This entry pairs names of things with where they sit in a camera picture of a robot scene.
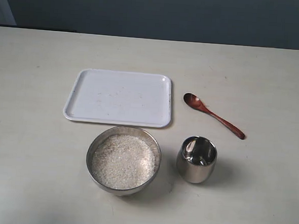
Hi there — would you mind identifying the brown wooden spoon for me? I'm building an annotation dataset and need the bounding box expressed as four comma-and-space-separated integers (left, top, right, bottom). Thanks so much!
183, 93, 246, 140

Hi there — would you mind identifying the wide steel rice bowl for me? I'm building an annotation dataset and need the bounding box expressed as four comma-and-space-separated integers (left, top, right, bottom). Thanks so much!
86, 126, 162, 196

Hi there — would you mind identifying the white rice in bowl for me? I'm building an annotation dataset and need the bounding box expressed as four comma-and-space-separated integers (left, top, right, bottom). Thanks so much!
92, 134, 155, 190

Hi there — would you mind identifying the small steel cup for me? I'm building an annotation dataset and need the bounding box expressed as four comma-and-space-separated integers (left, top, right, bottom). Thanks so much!
176, 136, 217, 183

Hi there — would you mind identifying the white rectangular plastic tray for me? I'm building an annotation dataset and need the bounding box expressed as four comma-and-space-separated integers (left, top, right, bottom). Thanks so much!
63, 69, 172, 128

